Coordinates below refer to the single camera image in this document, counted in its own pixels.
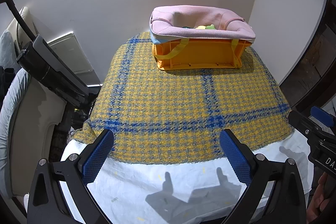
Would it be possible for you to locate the pink fabric tote bag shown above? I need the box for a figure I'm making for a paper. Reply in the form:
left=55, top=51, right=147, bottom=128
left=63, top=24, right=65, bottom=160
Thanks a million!
left=150, top=6, right=256, bottom=67

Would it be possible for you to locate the grey cloth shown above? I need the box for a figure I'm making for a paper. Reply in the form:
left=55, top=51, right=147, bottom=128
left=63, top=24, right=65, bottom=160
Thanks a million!
left=0, top=30, right=32, bottom=197

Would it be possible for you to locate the person's right hand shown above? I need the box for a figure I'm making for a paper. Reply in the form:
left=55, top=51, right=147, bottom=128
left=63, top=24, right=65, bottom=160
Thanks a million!
left=307, top=174, right=329, bottom=224

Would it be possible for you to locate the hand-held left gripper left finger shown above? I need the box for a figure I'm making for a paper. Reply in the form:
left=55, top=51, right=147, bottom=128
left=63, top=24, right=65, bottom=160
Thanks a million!
left=28, top=129, right=114, bottom=224

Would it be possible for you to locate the grey black appliance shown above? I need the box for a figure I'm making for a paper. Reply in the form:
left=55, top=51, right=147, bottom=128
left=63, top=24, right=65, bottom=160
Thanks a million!
left=17, top=34, right=91, bottom=109

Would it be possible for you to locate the orange plastic basket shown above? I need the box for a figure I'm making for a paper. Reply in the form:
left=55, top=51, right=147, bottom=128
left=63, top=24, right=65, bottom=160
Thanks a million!
left=152, top=39, right=250, bottom=71

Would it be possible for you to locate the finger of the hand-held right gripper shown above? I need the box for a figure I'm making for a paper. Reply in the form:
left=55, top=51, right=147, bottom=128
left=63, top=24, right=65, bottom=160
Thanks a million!
left=310, top=106, right=336, bottom=132
left=288, top=110, right=319, bottom=142

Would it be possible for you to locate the white table cover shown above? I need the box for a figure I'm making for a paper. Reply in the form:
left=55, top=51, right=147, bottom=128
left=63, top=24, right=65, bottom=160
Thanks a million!
left=24, top=132, right=315, bottom=224

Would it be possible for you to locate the yellow blue plaid cloth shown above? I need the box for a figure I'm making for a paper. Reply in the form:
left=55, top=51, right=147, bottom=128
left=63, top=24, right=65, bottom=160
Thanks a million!
left=71, top=32, right=294, bottom=165

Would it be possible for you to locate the dark wooden door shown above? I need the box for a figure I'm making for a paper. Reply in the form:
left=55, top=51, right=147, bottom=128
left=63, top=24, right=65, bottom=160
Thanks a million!
left=278, top=0, right=336, bottom=122

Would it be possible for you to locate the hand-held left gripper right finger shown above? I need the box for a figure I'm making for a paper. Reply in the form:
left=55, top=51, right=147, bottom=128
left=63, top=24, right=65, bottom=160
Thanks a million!
left=220, top=129, right=307, bottom=224

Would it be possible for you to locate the beige padded chair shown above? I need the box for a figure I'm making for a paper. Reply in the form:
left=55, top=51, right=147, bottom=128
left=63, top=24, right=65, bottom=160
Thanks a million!
left=5, top=6, right=67, bottom=198

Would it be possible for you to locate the dark appliance base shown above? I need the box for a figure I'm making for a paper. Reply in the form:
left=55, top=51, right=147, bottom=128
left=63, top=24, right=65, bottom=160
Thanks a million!
left=52, top=93, right=98, bottom=140

